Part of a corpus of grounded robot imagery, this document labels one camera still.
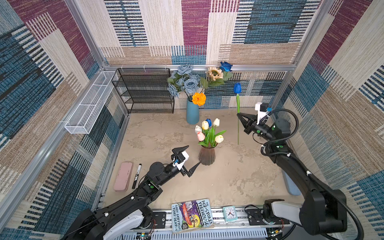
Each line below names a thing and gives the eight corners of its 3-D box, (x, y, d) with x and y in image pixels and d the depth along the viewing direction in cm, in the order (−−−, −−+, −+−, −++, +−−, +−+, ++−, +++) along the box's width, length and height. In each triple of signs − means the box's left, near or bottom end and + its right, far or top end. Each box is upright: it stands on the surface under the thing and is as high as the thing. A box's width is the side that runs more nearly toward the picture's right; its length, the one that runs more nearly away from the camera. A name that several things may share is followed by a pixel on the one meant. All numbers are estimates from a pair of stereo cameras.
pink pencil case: (114, 191, 85) (112, 189, 82) (123, 164, 95) (121, 161, 92) (127, 191, 84) (124, 189, 82) (134, 164, 95) (132, 161, 92)
